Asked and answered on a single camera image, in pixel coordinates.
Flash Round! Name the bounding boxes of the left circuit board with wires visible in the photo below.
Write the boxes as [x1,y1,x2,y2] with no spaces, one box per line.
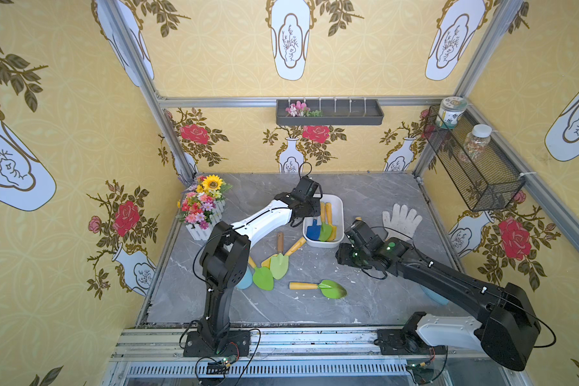
[194,355,238,377]

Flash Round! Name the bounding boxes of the jar with patterned label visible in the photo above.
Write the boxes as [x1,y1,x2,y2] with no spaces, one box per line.
[435,96,468,130]

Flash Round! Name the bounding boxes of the yellow square shovel yellow handle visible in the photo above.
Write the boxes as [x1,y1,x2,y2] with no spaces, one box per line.
[326,202,337,242]

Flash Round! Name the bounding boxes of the light green trowel wooden handle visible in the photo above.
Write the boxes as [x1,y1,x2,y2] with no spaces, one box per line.
[270,232,289,280]

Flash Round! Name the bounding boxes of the light blue shovel pale handle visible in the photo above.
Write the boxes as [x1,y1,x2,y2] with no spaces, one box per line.
[236,267,253,290]

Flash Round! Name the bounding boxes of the white knitted work glove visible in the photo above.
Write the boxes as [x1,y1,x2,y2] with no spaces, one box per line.
[382,204,422,241]

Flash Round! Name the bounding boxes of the yellow scoop with yellow handle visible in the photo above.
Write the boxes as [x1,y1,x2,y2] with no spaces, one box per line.
[262,237,307,268]

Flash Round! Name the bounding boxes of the right circuit board with wires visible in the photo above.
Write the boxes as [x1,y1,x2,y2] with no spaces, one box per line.
[405,361,435,385]

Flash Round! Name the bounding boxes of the circuit board with wires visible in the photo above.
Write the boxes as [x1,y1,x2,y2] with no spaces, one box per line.
[405,361,435,385]
[194,355,238,377]

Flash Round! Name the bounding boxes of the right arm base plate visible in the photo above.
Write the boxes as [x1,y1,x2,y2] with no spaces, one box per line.
[373,329,447,356]

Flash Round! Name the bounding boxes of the clear jar with white lid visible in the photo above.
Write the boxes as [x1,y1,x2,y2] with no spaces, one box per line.
[463,124,492,161]

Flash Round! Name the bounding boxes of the green shovel lying front centre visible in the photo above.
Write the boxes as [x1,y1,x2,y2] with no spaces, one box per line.
[289,280,347,299]

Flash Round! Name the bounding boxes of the artificial flowers in white fence pot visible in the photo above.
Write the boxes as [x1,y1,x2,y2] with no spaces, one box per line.
[176,175,233,241]

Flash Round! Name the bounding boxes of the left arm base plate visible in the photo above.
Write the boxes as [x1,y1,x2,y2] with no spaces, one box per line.
[179,330,251,358]

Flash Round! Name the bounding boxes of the black wire mesh basket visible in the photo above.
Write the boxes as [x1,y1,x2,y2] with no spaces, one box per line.
[424,106,525,212]

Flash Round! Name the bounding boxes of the small pink flowers on shelf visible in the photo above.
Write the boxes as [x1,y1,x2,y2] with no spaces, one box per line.
[286,101,323,117]

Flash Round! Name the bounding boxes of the green shovel yellow handle left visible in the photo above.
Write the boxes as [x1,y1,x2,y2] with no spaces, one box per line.
[248,257,274,291]

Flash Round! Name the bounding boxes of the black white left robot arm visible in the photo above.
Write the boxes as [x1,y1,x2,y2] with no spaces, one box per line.
[197,176,323,350]

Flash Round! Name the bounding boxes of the blue trowel wooden handle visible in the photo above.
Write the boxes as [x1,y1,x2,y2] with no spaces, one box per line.
[306,218,321,241]

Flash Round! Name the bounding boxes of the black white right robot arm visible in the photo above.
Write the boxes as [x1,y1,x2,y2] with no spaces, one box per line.
[336,220,541,372]

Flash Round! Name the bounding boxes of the green leaf shovel yellow handle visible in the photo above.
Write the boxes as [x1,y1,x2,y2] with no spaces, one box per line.
[319,201,330,242]

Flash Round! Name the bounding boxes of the dark grey wall shelf tray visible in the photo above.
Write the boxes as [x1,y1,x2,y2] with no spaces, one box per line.
[276,97,384,126]

